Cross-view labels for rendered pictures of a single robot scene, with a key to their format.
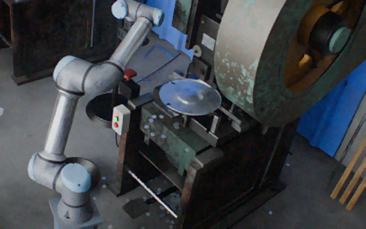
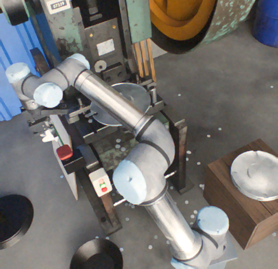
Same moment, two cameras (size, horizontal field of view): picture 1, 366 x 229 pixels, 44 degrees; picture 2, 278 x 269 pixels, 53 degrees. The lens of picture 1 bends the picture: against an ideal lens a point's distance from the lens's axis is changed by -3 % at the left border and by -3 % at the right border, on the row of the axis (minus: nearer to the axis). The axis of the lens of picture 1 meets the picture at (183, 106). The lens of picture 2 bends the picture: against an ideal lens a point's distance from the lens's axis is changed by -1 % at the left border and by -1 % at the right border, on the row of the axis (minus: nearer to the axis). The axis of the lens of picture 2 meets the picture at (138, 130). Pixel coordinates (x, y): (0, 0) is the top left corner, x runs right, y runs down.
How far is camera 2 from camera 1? 1.53 m
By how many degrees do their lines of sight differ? 46
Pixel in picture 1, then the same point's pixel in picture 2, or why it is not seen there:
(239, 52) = not seen: outside the picture
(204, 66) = (119, 68)
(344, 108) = not seen: hidden behind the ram
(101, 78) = (169, 138)
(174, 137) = not seen: hidden behind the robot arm
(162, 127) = (129, 143)
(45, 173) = (208, 254)
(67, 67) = (146, 173)
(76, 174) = (214, 217)
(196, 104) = (133, 100)
